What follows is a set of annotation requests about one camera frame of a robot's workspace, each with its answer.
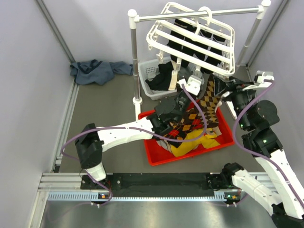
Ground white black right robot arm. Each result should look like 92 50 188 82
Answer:
214 76 304 228

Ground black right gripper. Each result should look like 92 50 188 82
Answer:
214 75 257 130

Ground black clothes in basket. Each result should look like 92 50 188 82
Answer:
145 61 188 91

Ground blue crumpled cloth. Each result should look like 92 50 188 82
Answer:
70 59 133 86

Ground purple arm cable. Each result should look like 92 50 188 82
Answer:
232 79 304 207
60 84 209 206

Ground red plastic bin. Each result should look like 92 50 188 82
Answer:
144 108 235 166

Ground black sock white stripes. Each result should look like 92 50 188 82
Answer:
166 19 226 74

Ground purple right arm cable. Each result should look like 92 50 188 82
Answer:
232 79 304 207

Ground white metal drying rack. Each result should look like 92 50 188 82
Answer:
128 0 271 115

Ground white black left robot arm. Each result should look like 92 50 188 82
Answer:
75 91 196 188

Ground white plastic laundry basket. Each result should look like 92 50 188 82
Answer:
137 56 205 101

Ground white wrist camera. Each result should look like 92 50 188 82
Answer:
178 75 204 96
242 71 274 91

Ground brown yellow argyle sock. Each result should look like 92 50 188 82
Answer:
200 74 220 128

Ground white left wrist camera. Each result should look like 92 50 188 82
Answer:
178 75 204 96

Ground black red argyle sock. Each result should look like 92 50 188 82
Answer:
164 107 205 140

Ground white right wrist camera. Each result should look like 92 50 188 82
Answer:
242 71 274 91

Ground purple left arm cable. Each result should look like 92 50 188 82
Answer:
60 84 209 206

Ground aluminium frame rail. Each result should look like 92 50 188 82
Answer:
38 172 281 201

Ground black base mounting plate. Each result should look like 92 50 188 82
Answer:
81 172 234 190

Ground white clip hanger frame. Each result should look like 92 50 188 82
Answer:
146 2 235 76

